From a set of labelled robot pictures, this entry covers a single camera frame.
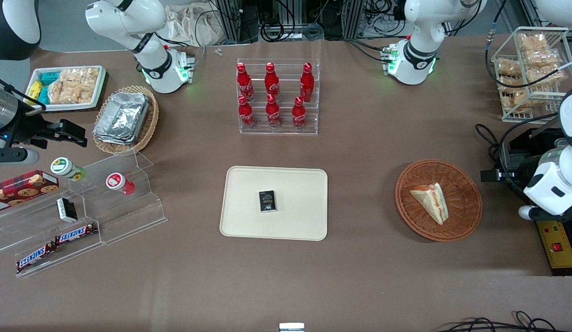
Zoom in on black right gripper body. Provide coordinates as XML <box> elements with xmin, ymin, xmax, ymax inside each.
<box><xmin>9</xmin><ymin>104</ymin><xmax>60</xmax><ymax>149</ymax></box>

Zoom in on triangular sandwich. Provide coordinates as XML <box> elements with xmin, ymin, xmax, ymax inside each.
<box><xmin>410</xmin><ymin>183</ymin><xmax>449</xmax><ymax>225</ymax></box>

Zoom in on white rectangular snack tray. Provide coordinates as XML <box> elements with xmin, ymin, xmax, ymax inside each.
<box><xmin>25</xmin><ymin>65</ymin><xmax>107</xmax><ymax>112</ymax></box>

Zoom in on brown wicker basket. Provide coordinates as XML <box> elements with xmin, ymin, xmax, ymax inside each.
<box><xmin>395</xmin><ymin>160</ymin><xmax>483</xmax><ymax>243</ymax></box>

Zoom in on light oval wicker basket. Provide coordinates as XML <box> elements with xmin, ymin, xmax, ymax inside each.
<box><xmin>92</xmin><ymin>85</ymin><xmax>160</xmax><ymax>155</ymax></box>

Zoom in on beige plastic tray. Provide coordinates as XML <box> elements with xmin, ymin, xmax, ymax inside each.
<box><xmin>220</xmin><ymin>166</ymin><xmax>328</xmax><ymax>241</ymax></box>

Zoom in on green lid drink bottle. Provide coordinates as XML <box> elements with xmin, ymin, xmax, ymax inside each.
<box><xmin>50</xmin><ymin>157</ymin><xmax>86</xmax><ymax>181</ymax></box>

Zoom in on clear rice cracker bag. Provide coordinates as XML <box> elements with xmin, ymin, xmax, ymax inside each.
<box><xmin>48</xmin><ymin>78</ymin><xmax>79</xmax><ymax>105</ymax></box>
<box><xmin>61</xmin><ymin>68</ymin><xmax>100</xmax><ymax>104</ymax></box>

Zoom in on aluminium foil container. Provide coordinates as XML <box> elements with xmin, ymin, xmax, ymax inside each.
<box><xmin>93</xmin><ymin>130</ymin><xmax>140</xmax><ymax>146</ymax></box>
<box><xmin>95</xmin><ymin>92</ymin><xmax>150</xmax><ymax>140</ymax></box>

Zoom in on black appliance with metal pan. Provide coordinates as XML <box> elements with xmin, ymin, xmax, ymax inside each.
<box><xmin>498</xmin><ymin>124</ymin><xmax>568</xmax><ymax>185</ymax></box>

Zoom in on red cookie box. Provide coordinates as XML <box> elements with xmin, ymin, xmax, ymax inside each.
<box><xmin>0</xmin><ymin>170</ymin><xmax>60</xmax><ymax>213</ymax></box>

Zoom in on yellow control box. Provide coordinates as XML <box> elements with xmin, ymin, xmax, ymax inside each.
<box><xmin>535</xmin><ymin>220</ymin><xmax>572</xmax><ymax>276</ymax></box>

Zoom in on red lid drink bottle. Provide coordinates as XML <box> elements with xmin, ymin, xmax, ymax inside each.
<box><xmin>106</xmin><ymin>172</ymin><xmax>136</xmax><ymax>196</ymax></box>

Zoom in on black and white small box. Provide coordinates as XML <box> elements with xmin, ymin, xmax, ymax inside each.
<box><xmin>56</xmin><ymin>197</ymin><xmax>78</xmax><ymax>223</ymax></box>

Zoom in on clear fried snack bag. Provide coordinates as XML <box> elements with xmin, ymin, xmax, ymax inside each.
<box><xmin>512</xmin><ymin>90</ymin><xmax>534</xmax><ymax>109</ymax></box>
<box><xmin>497</xmin><ymin>76</ymin><xmax>526</xmax><ymax>93</ymax></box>
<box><xmin>528</xmin><ymin>65</ymin><xmax>566</xmax><ymax>86</ymax></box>
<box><xmin>519</xmin><ymin>33</ymin><xmax>548</xmax><ymax>52</ymax></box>
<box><xmin>524</xmin><ymin>48</ymin><xmax>562</xmax><ymax>69</ymax></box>
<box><xmin>496</xmin><ymin>58</ymin><xmax>522</xmax><ymax>77</ymax></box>

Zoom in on snickers chocolate bar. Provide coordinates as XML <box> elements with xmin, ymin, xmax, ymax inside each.
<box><xmin>16</xmin><ymin>242</ymin><xmax>58</xmax><ymax>273</ymax></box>
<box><xmin>54</xmin><ymin>223</ymin><xmax>98</xmax><ymax>245</ymax></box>

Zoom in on clear acrylic stepped stand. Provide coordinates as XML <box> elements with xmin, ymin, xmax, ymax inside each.
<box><xmin>0</xmin><ymin>148</ymin><xmax>168</xmax><ymax>278</ymax></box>

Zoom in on beige cloth bag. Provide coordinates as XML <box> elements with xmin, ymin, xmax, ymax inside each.
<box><xmin>164</xmin><ymin>2</ymin><xmax>226</xmax><ymax>47</ymax></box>

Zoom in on red cola bottle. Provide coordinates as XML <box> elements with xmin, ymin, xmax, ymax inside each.
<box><xmin>265</xmin><ymin>63</ymin><xmax>280</xmax><ymax>100</ymax></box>
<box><xmin>292</xmin><ymin>96</ymin><xmax>307</xmax><ymax>130</ymax></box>
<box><xmin>266</xmin><ymin>94</ymin><xmax>282</xmax><ymax>129</ymax></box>
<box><xmin>238</xmin><ymin>95</ymin><xmax>256</xmax><ymax>130</ymax></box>
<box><xmin>237</xmin><ymin>63</ymin><xmax>254</xmax><ymax>102</ymax></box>
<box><xmin>300</xmin><ymin>63</ymin><xmax>315</xmax><ymax>103</ymax></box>

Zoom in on small black card box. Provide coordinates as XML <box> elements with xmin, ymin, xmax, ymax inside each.
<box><xmin>259</xmin><ymin>190</ymin><xmax>277</xmax><ymax>213</ymax></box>

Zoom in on clear acrylic bottle rack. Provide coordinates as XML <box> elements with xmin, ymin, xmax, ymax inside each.
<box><xmin>237</xmin><ymin>59</ymin><xmax>321</xmax><ymax>135</ymax></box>

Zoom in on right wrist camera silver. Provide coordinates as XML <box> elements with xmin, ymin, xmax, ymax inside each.
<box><xmin>0</xmin><ymin>147</ymin><xmax>40</xmax><ymax>166</ymax></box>

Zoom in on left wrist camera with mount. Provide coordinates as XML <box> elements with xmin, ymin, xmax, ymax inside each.
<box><xmin>519</xmin><ymin>205</ymin><xmax>570</xmax><ymax>223</ymax></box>

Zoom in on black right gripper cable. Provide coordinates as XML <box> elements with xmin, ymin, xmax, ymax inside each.
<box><xmin>0</xmin><ymin>73</ymin><xmax>48</xmax><ymax>111</ymax></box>

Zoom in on black appliance power cable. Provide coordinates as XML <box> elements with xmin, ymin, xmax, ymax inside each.
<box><xmin>475</xmin><ymin>124</ymin><xmax>512</xmax><ymax>194</ymax></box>

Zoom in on white wire rack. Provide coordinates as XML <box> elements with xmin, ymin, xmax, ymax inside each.
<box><xmin>491</xmin><ymin>27</ymin><xmax>572</xmax><ymax>123</ymax></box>

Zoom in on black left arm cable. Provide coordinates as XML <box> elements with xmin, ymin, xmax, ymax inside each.
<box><xmin>484</xmin><ymin>0</ymin><xmax>572</xmax><ymax>89</ymax></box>

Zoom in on black floor cable bundle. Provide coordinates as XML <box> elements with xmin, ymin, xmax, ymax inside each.
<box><xmin>436</xmin><ymin>311</ymin><xmax>572</xmax><ymax>332</ymax></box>

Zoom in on black base cable bundle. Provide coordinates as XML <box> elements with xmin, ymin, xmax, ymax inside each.
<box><xmin>345</xmin><ymin>39</ymin><xmax>388</xmax><ymax>63</ymax></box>

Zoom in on aluminium frame rack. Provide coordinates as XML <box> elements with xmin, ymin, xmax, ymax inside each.
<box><xmin>212</xmin><ymin>0</ymin><xmax>406</xmax><ymax>42</ymax></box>

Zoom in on black coiled cable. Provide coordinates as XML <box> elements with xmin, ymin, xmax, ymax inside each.
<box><xmin>261</xmin><ymin>21</ymin><xmax>285</xmax><ymax>42</ymax></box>

